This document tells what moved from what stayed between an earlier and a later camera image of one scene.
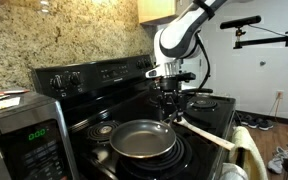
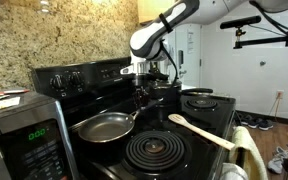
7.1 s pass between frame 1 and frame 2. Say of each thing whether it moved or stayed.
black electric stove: stayed
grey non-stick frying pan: moved
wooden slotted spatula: stayed
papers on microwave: stayed
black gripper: moved
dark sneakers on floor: stayed
